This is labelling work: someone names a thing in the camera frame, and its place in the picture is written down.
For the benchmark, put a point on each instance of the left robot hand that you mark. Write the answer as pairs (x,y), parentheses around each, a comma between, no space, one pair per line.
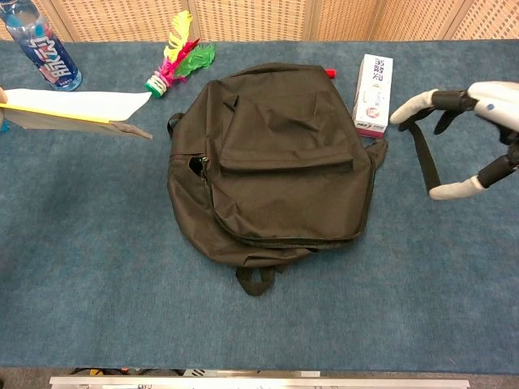
(2,95)

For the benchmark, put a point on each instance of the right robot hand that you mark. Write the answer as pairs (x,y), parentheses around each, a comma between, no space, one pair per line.
(494,101)

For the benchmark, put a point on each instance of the white and yellow Lexicon book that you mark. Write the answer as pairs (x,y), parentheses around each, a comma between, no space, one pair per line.
(73,104)

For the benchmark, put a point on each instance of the black backpack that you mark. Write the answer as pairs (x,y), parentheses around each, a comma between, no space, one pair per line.
(280,182)

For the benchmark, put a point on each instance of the small light blue object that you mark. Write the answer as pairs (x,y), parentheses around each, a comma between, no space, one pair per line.
(3,126)

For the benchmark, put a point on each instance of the clear bottle with blue label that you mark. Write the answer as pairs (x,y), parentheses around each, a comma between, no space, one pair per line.
(48,56)

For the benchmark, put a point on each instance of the white pink toothpaste box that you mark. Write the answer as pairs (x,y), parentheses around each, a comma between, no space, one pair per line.
(374,97)

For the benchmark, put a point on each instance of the white marker with red cap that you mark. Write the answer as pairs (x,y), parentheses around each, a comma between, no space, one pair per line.
(331,73)

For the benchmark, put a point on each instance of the colourful feather shuttlecock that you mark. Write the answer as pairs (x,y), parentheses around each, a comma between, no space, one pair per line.
(170,69)

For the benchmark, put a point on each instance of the blue carpet table cover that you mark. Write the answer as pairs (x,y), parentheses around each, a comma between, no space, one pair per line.
(101,263)

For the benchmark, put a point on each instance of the wooden lattice screen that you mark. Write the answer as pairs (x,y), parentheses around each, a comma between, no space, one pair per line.
(259,20)

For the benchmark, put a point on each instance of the aluminium frame rail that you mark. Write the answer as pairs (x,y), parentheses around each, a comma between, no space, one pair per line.
(259,383)

